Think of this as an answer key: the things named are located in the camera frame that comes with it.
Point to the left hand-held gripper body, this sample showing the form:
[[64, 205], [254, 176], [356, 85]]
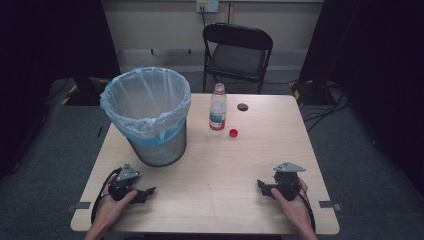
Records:
[[117, 191]]

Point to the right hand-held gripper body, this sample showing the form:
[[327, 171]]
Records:
[[288, 181]]

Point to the metal mesh trash can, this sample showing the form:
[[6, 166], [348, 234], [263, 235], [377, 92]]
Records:
[[160, 151]]

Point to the red bottle cap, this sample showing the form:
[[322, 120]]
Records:
[[233, 133]]

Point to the clear plastic water bottle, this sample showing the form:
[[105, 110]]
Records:
[[217, 111]]

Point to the translucent blue bin liner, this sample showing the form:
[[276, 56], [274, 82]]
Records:
[[146, 100]]

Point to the person's left hand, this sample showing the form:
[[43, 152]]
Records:
[[111, 210]]

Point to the person's right hand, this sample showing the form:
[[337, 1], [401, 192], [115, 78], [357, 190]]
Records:
[[296, 211]]

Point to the yellow black striped base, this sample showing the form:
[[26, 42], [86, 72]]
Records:
[[68, 95], [298, 89]]

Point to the black folding chair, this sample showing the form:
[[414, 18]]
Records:
[[238, 58]]

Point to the dark curtain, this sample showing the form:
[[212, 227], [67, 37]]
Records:
[[50, 66], [376, 66]]

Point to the grey table bracket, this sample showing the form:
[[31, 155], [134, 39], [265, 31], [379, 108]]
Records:
[[78, 206], [330, 205]]

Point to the white wall socket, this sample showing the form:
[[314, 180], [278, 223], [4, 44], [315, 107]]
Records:
[[207, 5]]

